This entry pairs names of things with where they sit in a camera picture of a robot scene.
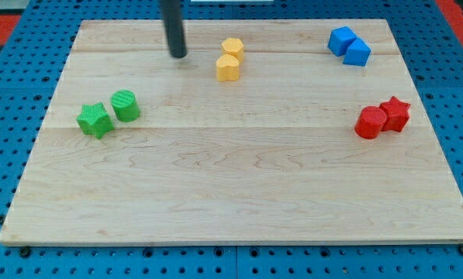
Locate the red star block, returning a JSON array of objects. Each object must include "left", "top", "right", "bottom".
[{"left": 379, "top": 96, "right": 411, "bottom": 133}]

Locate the green star block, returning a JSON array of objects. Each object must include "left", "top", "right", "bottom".
[{"left": 76, "top": 102, "right": 114, "bottom": 139}]

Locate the black cylindrical robot arm rod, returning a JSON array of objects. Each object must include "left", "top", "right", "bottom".
[{"left": 159, "top": 0, "right": 187, "bottom": 59}]

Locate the red cylinder block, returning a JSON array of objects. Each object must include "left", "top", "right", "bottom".
[{"left": 354, "top": 106, "right": 387, "bottom": 140}]

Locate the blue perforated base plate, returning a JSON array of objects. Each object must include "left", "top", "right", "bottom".
[{"left": 0, "top": 1, "right": 463, "bottom": 278}]

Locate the yellow hexagon block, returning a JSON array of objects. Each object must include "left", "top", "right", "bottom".
[{"left": 221, "top": 37, "right": 244, "bottom": 63}]

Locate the green cylinder block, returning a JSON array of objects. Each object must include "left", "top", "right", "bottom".
[{"left": 110, "top": 90, "right": 140, "bottom": 122}]

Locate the blue pentagon block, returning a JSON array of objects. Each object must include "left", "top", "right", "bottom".
[{"left": 343, "top": 38, "right": 371, "bottom": 67}]

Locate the light wooden board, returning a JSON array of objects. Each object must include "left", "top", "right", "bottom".
[{"left": 0, "top": 19, "right": 463, "bottom": 246}]

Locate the yellow heart block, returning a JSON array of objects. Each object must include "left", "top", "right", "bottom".
[{"left": 216, "top": 54, "right": 240, "bottom": 82}]

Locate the blue cube block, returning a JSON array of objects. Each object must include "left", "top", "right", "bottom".
[{"left": 327, "top": 26, "right": 357, "bottom": 57}]

